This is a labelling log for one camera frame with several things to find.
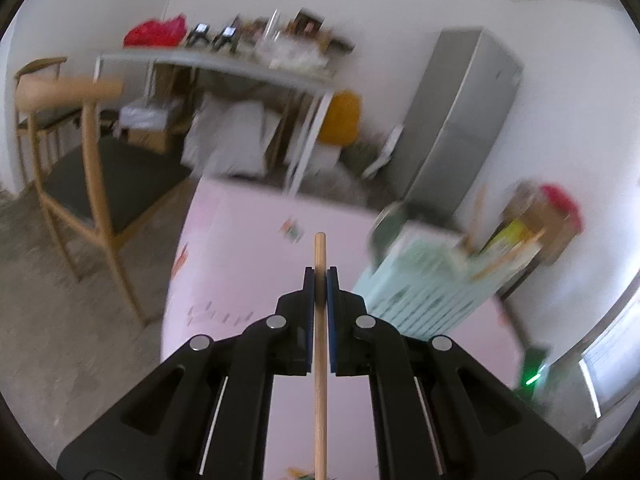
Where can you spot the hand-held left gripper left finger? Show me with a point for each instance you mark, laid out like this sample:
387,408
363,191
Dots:
310,330

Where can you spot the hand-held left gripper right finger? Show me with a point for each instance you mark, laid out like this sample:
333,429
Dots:
332,330

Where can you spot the thin wooden stick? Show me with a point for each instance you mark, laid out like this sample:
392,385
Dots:
321,260

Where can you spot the mint green plastic basket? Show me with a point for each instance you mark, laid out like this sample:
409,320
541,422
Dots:
425,285

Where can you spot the window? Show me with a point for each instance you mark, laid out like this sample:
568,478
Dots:
612,355

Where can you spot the pink printed tablecloth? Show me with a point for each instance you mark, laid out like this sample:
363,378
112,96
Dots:
240,260

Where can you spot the wooden chopstick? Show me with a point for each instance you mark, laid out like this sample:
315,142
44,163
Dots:
515,252

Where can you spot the large cardboard box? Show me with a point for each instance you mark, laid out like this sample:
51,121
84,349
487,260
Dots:
550,240

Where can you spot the yellow and white sack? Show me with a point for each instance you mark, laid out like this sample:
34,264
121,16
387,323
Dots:
507,237

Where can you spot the red bag on cardboard box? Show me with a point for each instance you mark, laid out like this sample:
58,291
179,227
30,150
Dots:
562,205

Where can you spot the white board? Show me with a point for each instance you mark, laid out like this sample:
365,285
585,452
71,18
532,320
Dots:
382,152

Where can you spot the large white sack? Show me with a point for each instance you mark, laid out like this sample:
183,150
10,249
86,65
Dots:
230,140

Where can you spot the yellow bag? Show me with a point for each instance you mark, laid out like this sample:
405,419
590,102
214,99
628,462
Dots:
340,117

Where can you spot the silver refrigerator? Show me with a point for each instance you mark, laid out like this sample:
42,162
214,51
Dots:
460,125

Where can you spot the wooden chair with dark seat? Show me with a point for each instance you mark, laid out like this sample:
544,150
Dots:
110,180

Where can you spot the small cardboard box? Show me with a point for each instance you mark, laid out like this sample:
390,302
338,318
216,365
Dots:
145,141

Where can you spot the white bag on small box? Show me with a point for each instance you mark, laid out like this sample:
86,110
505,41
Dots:
150,114

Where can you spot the pile of white plastic bags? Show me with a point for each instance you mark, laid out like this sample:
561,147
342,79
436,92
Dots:
295,57

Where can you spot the white table with white legs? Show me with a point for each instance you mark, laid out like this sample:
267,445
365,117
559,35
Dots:
225,64

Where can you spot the black device with screen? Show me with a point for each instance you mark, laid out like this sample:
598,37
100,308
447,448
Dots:
198,35
226,38

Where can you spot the dark picture box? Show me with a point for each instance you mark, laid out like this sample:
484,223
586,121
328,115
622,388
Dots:
306,22

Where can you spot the red plastic bag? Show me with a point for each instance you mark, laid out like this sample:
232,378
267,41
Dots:
152,34

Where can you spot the wooden chair with curved back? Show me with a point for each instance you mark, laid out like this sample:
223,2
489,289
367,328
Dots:
40,62

